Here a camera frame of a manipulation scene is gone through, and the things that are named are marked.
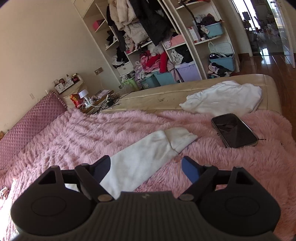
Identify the black smartphone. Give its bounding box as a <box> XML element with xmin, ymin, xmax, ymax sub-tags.
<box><xmin>211</xmin><ymin>113</ymin><xmax>258</xmax><ymax>148</ymax></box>

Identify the teal basket lower shelf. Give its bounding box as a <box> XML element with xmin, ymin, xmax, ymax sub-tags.
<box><xmin>209</xmin><ymin>53</ymin><xmax>235</xmax><ymax>72</ymax></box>

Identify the hanging clothes pile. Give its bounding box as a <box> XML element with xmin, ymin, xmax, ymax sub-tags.
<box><xmin>106</xmin><ymin>1</ymin><xmax>173</xmax><ymax>46</ymax></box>

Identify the purple storage bin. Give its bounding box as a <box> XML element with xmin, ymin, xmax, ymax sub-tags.
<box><xmin>175</xmin><ymin>61</ymin><xmax>202</xmax><ymax>82</ymax></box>

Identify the teal storage bin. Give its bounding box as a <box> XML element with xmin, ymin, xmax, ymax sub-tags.
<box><xmin>154</xmin><ymin>72</ymin><xmax>176</xmax><ymax>86</ymax></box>

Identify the teal basket upper shelf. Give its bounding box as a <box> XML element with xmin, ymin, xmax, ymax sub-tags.
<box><xmin>205</xmin><ymin>22</ymin><xmax>224</xmax><ymax>38</ymax></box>

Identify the teal basket shelf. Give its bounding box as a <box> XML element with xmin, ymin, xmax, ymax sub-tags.
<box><xmin>209</xmin><ymin>53</ymin><xmax>235</xmax><ymax>72</ymax></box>
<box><xmin>205</xmin><ymin>22</ymin><xmax>224</xmax><ymax>38</ymax></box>

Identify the red snack bag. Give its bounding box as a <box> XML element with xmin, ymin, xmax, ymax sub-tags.
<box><xmin>70</xmin><ymin>94</ymin><xmax>84</xmax><ymax>109</ymax></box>

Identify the wooden bedside table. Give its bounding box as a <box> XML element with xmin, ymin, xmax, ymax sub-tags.
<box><xmin>80</xmin><ymin>90</ymin><xmax>120</xmax><ymax>114</ymax></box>

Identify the white table lamp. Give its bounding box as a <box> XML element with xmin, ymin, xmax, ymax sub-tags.
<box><xmin>78</xmin><ymin>89</ymin><xmax>93</xmax><ymax>108</ymax></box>

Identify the white bedside shelf with items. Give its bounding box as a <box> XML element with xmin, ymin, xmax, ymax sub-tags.
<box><xmin>53</xmin><ymin>73</ymin><xmax>84</xmax><ymax>94</ymax></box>

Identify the pink quilted headboard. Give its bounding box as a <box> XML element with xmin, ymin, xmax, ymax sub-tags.
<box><xmin>1</xmin><ymin>91</ymin><xmax>67</xmax><ymax>170</ymax></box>

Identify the white sweatshirt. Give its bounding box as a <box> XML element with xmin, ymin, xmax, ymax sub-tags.
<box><xmin>62</xmin><ymin>81</ymin><xmax>262</xmax><ymax>197</ymax></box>

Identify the green storage basket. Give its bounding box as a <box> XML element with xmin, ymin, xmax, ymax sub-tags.
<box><xmin>122</xmin><ymin>78</ymin><xmax>140</xmax><ymax>91</ymax></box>

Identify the white open wardrobe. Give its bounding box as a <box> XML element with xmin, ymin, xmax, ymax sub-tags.
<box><xmin>73</xmin><ymin>1</ymin><xmax>239</xmax><ymax>88</ymax></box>

